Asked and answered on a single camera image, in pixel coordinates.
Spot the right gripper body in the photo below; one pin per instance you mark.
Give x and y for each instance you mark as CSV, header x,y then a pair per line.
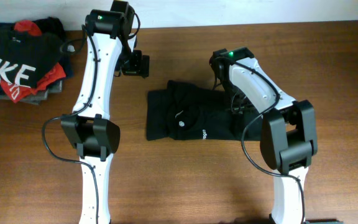
x,y
237,100

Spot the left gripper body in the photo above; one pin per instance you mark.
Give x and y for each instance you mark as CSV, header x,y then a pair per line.
x,y
131,61

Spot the black Sydrogen t-shirt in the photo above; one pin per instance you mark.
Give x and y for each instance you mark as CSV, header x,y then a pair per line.
x,y
184,111

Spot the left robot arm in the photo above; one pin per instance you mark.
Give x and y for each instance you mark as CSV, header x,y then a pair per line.
x,y
112,50

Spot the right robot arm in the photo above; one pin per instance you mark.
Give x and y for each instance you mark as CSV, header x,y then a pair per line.
x,y
288,139

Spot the navy folded t-shirt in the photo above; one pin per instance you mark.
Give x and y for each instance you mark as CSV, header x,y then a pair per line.
x,y
48,25

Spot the grey folded t-shirt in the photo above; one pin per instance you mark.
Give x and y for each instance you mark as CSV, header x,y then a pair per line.
x,y
40,96

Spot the red folded t-shirt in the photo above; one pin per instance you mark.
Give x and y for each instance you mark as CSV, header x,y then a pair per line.
x,y
18,92

